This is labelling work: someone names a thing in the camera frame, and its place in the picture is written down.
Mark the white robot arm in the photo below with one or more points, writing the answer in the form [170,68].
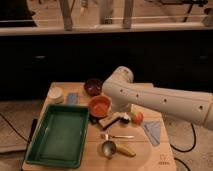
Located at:
[194,107]

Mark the metal measuring cup yellow handle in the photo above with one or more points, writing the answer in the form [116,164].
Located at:
[109,148]

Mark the orange apple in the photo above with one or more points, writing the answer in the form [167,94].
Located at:
[138,118]

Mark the black edged wooden block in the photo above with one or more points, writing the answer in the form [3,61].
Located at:
[109,120]

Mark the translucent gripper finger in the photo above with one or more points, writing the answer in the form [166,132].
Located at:
[134,111]

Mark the white cup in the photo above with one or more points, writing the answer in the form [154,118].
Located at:
[55,95]

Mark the dark maroon bowl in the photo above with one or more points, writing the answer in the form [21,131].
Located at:
[93,87]

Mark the blue folded cloth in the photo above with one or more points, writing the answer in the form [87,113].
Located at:
[153,131]

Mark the orange bowl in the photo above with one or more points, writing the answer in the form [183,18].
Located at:
[99,106]

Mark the green plastic tray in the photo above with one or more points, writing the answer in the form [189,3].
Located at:
[60,137]

